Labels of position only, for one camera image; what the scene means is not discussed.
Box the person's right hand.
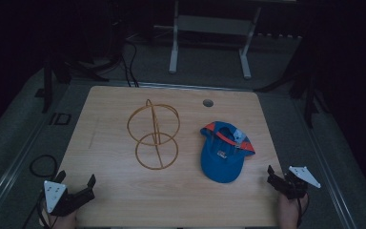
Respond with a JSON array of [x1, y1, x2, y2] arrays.
[[277, 192, 310, 229]]

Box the gold wire hat stand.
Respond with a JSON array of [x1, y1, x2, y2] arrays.
[[126, 98, 181, 171]]

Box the blue cap with orange trim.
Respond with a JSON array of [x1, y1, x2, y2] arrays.
[[199, 120, 256, 184]]

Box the white metal table frame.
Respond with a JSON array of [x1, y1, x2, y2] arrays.
[[153, 0, 263, 80]]

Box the black cable loop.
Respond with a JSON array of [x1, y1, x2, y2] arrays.
[[29, 154, 59, 178]]

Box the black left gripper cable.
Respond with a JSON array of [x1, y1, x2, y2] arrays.
[[21, 189, 46, 229]]

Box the person's left hand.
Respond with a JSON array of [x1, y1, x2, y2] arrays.
[[39, 206, 78, 229]]

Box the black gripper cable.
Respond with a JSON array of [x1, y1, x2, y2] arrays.
[[21, 189, 46, 229], [295, 194, 310, 229]]

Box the black tripod stand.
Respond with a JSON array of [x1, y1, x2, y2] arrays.
[[33, 47, 123, 115], [253, 37, 331, 130]]

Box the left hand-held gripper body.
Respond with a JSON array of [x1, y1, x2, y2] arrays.
[[43, 179, 96, 218]]

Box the black floor cables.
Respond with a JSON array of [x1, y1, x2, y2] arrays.
[[119, 37, 140, 89]]

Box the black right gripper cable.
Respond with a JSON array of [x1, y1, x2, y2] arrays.
[[295, 194, 310, 229]]

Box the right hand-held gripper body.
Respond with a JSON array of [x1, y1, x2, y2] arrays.
[[266, 165, 321, 200]]

